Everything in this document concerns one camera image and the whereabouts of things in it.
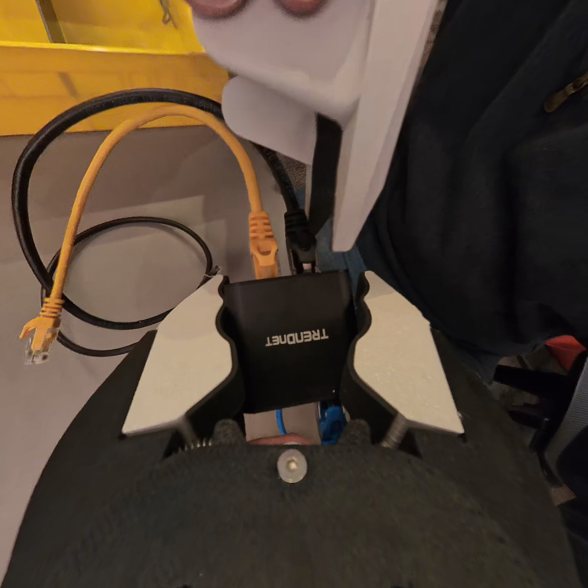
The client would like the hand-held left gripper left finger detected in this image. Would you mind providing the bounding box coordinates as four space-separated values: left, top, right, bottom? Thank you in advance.
120 274 246 437

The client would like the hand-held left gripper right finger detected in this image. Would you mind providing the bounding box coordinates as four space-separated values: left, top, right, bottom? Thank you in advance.
342 271 465 448

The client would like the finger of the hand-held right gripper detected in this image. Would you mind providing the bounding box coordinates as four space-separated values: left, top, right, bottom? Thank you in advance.
307 0 440 252

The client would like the black network switch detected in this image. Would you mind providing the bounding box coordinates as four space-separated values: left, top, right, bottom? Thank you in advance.
222 270 356 413

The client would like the black ethernet cable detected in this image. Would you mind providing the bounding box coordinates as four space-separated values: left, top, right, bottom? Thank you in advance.
11 88 318 331

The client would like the person's right hand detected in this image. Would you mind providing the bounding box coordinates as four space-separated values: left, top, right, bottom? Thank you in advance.
190 0 327 19

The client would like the person's dark jacket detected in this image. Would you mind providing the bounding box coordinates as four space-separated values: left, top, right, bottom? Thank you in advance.
356 0 588 364

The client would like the red object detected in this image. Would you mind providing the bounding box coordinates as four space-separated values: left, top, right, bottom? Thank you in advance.
546 335 588 374

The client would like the yellow storage box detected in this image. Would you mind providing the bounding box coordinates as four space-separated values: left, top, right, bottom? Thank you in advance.
0 0 230 137

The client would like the blue ethernet cable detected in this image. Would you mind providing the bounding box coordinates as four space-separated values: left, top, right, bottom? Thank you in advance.
275 401 346 445

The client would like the yellow ethernet cable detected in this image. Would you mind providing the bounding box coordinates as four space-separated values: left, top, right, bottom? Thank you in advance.
19 108 280 366

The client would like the thin black cable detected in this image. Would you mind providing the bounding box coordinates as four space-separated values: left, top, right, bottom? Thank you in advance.
40 216 222 358

